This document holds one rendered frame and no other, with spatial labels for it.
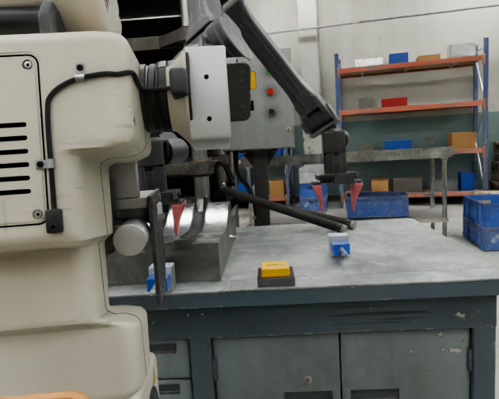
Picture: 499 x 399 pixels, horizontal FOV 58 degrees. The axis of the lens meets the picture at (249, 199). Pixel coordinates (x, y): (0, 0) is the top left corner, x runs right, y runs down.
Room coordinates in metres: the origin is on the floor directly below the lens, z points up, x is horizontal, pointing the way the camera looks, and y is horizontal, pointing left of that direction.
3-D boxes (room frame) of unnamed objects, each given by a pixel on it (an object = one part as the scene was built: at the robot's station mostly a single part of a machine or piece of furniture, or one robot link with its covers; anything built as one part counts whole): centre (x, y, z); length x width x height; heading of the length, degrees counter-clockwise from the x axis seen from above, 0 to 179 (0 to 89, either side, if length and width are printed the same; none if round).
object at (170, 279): (0.91, 0.20, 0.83); 0.13 x 0.05 x 0.05; 179
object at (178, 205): (0.95, 0.17, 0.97); 0.07 x 0.07 x 0.09; 88
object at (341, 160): (1.15, -0.22, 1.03); 0.10 x 0.07 x 0.07; 87
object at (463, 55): (6.79, -2.43, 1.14); 2.06 x 0.65 x 2.27; 75
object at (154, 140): (0.95, 0.20, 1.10); 0.07 x 0.06 x 0.07; 151
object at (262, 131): (1.94, -0.05, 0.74); 0.31 x 0.22 x 1.47; 87
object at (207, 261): (1.25, 0.19, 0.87); 0.50 x 0.26 x 0.14; 177
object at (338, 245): (1.11, -0.22, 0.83); 0.13 x 0.05 x 0.05; 177
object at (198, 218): (1.24, 0.20, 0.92); 0.35 x 0.16 x 0.09; 177
